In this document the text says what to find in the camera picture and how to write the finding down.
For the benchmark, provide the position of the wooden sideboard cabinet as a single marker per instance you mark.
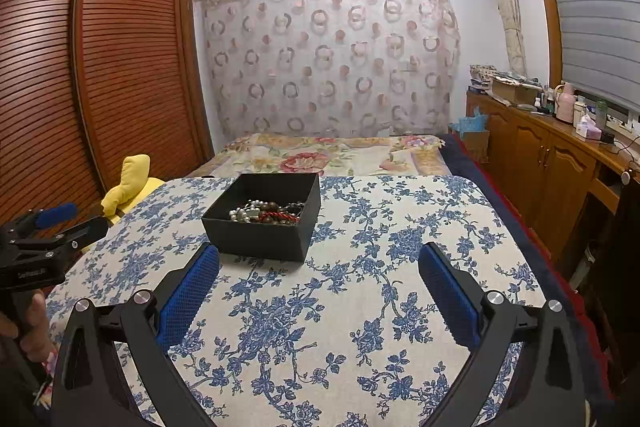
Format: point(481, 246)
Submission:
point(540, 157)

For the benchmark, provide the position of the blue floral cloth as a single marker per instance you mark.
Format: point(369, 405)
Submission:
point(325, 332)

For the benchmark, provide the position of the yellow plush toy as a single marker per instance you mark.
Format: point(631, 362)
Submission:
point(130, 187)

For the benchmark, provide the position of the dark blue blanket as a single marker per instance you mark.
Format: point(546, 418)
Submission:
point(500, 197)

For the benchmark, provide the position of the black jewelry box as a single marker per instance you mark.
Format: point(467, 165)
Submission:
point(260, 242)

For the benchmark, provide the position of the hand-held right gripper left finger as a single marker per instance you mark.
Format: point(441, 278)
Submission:
point(190, 297)

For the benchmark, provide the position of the person's left hand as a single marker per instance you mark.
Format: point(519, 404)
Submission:
point(37, 327)

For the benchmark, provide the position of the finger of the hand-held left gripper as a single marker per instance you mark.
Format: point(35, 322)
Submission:
point(85, 232)
point(55, 215)

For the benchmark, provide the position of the brown slatted wooden wardrobe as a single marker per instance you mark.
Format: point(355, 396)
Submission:
point(100, 82)

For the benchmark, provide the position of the pink tissue pack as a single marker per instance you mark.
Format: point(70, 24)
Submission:
point(589, 129)

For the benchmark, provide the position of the grey window blind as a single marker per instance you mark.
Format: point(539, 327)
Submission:
point(595, 7)

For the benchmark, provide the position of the person's left forearm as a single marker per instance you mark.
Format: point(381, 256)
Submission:
point(17, 387)

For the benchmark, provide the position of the beige rose-patterned bedspread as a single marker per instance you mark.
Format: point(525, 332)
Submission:
point(310, 157)

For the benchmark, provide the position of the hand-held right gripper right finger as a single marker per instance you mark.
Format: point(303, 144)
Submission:
point(450, 297)

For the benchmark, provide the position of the pink thermos jug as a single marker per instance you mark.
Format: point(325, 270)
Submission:
point(565, 104)

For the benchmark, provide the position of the cardboard box with blue bag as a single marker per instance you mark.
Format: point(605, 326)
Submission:
point(472, 137)

